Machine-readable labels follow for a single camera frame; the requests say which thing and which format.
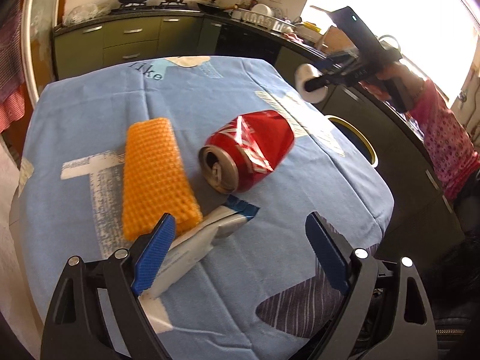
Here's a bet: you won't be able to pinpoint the bright window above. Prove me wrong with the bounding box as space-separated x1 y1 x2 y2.
304 0 480 113

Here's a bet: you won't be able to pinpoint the black gas stove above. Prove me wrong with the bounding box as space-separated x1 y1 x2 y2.
110 2 199 12

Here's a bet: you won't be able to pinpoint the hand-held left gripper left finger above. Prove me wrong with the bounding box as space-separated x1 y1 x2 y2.
40 213 177 360

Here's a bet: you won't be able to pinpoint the white paper towel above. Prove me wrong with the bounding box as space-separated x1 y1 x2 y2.
295 64 331 103

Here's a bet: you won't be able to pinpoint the person's right hand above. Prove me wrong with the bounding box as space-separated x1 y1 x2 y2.
362 62 426 102

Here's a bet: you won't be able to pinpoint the black yellow-rimmed trash bin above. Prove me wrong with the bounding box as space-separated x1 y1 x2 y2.
324 115 379 169

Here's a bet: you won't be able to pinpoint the purple checked apron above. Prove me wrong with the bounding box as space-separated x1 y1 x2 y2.
0 0 25 100

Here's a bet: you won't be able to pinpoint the green cabinet drawer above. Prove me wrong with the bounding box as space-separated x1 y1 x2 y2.
104 18 162 47
103 41 160 64

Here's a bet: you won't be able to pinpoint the blue printed tablecloth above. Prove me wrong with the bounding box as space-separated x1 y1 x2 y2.
17 55 394 360

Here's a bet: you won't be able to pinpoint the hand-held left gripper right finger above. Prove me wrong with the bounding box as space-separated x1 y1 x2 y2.
305 212 439 360

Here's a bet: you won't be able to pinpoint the steel sink faucet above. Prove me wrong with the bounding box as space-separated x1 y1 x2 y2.
377 34 402 51

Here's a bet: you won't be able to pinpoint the crushed red soda can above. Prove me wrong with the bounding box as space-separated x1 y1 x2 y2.
198 109 296 195

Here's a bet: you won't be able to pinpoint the green sink-side cabinets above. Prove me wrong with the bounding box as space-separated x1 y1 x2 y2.
277 45 464 241

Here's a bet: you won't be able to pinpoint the clear plastic bag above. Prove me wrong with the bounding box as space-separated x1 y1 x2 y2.
62 4 109 25

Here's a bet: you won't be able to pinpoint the orange knobbly sponge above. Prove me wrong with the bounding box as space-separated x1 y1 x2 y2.
122 117 204 241

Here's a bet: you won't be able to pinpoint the green lower kitchen cabinets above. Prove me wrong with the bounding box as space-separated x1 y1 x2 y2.
52 11 205 81

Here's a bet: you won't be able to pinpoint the black zippered bag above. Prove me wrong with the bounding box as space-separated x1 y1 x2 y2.
431 232 480 360

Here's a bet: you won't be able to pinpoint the glass sliding door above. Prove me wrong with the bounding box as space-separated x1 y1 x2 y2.
20 0 76 100

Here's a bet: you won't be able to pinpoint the white dish rack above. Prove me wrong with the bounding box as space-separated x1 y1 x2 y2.
240 9 295 32

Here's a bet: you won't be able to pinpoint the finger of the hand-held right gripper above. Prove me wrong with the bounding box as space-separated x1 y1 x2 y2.
319 52 357 70
304 65 340 92

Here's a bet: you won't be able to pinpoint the brown cardboard box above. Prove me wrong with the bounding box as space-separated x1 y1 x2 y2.
320 25 357 61

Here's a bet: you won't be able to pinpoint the white tube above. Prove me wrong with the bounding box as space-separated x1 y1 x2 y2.
139 195 260 301

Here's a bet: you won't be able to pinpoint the black built-in oven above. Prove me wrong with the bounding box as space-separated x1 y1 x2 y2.
215 22 282 64

